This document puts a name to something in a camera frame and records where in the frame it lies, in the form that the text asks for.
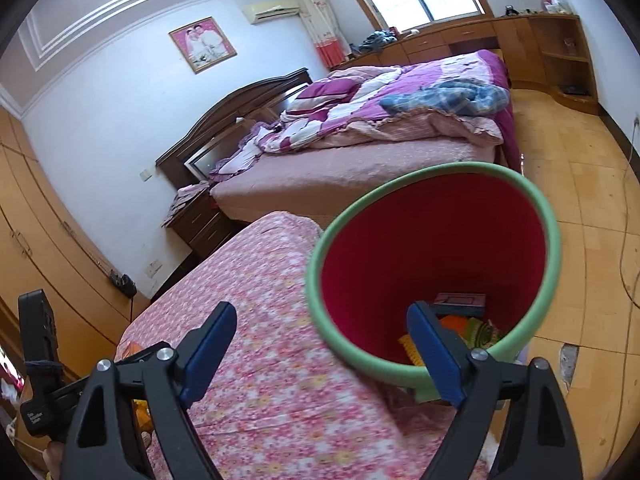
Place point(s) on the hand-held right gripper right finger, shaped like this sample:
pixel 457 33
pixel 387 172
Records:
pixel 435 355

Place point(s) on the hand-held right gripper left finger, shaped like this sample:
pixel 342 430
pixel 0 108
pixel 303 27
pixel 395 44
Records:
pixel 207 350

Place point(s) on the orange sponge cloth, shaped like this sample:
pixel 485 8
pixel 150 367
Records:
pixel 456 323

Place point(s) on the white and teal medicine box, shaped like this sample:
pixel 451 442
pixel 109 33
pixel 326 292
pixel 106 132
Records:
pixel 459 304

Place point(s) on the red bin with green rim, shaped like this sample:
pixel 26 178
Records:
pixel 425 240

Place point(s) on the pink floral tablecloth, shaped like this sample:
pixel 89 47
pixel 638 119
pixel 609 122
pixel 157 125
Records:
pixel 280 310

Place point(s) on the wooden wardrobe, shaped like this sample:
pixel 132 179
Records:
pixel 45 240

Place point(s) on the dark wooden nightstand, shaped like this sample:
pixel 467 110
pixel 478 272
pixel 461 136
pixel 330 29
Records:
pixel 205 230

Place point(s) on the pink folded clothes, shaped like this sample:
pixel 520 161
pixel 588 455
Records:
pixel 187 200

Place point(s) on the white pillow with purple frill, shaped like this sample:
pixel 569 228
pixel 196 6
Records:
pixel 237 160

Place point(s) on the bed with brown sheet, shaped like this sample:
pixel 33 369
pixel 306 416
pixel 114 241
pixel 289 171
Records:
pixel 325 175

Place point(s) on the dark wooden headboard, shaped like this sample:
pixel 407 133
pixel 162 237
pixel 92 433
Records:
pixel 210 130

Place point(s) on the purple floral quilt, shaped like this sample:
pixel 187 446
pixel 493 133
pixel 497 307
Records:
pixel 350 120

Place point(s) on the blue plaid cloth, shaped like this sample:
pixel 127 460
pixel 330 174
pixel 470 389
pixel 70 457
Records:
pixel 440 97

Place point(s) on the framed wedding photo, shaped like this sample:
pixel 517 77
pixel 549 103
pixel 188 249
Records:
pixel 202 44

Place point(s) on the blue crumpled clothes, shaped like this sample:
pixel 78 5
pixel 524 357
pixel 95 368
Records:
pixel 377 41

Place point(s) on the long wooden cabinet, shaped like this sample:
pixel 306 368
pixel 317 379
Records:
pixel 520 45

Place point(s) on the floral curtain with red hem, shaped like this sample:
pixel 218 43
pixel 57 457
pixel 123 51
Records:
pixel 320 20

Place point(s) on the small black gadget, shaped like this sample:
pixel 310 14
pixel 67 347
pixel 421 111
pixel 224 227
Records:
pixel 510 10

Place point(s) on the small pink and white boxes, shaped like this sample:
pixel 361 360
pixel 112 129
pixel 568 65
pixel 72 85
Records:
pixel 555 4

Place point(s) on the white wall socket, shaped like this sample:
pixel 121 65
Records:
pixel 153 267

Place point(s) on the white light switch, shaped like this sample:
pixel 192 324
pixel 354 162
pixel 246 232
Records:
pixel 145 175

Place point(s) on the wall air conditioner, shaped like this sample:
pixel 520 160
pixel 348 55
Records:
pixel 270 11

